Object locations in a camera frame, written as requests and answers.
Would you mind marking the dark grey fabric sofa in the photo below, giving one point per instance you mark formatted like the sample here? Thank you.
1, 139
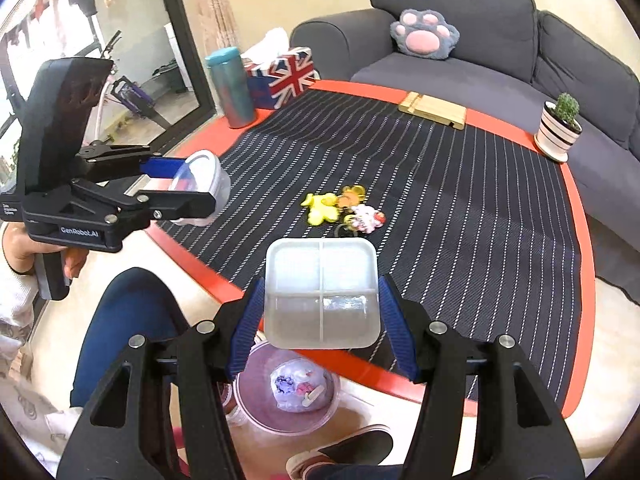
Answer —
475, 75

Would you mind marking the person's left forearm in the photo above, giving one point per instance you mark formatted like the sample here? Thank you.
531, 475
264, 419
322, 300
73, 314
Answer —
15, 305

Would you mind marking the white tissue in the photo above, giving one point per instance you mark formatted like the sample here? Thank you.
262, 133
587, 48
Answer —
270, 45

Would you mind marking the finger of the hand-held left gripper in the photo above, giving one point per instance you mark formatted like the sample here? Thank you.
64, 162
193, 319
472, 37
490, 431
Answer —
190, 205
162, 166

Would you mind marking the person's left hand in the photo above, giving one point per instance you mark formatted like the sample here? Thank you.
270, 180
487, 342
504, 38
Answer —
17, 250

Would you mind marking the flag print tissue box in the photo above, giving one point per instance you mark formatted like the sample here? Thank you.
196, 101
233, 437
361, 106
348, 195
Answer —
287, 77

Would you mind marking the white patterned shirt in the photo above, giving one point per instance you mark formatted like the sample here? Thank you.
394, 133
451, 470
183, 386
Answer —
35, 410

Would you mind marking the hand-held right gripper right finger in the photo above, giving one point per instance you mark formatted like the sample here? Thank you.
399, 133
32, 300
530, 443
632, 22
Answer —
400, 330

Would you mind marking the wooden phone stand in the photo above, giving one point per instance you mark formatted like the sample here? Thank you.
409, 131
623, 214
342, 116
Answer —
435, 107

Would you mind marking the white appliance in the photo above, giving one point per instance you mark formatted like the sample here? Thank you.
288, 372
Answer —
177, 60

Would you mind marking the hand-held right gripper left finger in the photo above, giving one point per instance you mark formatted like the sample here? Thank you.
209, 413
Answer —
245, 330

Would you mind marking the person's left leg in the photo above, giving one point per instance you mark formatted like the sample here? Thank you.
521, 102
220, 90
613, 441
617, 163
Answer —
130, 320

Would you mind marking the white pot saucer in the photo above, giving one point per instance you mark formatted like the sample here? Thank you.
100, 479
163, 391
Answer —
547, 154

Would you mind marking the yellow duck toy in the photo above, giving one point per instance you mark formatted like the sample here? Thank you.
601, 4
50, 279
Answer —
322, 210

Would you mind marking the white crumpled plastic wrap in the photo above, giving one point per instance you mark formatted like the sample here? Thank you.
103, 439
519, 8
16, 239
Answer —
320, 375

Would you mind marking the black white striped table mat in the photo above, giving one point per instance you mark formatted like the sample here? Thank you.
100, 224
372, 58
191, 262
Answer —
450, 185

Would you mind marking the black framed glass door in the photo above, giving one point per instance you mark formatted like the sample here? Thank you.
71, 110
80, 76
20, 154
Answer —
190, 35

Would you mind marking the person's right leg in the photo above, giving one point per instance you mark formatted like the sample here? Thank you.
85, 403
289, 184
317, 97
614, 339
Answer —
350, 475

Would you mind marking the white plastic clip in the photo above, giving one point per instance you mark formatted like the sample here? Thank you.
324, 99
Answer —
315, 397

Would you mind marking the white divided plastic tray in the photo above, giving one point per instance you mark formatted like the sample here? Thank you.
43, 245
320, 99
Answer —
320, 270

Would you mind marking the person's leg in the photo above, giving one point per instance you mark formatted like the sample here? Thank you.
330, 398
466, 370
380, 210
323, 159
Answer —
350, 475
130, 320

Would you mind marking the purple bicycle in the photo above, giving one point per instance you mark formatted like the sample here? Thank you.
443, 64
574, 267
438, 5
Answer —
135, 97

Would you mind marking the cactus in striped pot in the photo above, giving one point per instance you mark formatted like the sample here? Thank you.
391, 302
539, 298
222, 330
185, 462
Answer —
555, 127

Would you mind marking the black shoe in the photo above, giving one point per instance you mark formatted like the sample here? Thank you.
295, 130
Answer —
355, 445

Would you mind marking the pink plastic waste bin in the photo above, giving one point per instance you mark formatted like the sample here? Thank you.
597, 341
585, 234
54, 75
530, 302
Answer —
250, 385

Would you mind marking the clear round plastic container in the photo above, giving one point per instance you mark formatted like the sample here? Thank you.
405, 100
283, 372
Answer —
212, 180

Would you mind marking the beige patterned curtain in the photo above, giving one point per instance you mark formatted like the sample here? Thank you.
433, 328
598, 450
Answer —
220, 0

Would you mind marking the teal thermos bottle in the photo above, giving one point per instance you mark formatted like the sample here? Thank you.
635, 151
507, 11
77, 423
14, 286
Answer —
230, 90

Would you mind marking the grey pink paw cushion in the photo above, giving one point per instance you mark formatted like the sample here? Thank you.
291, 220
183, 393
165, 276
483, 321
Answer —
425, 35

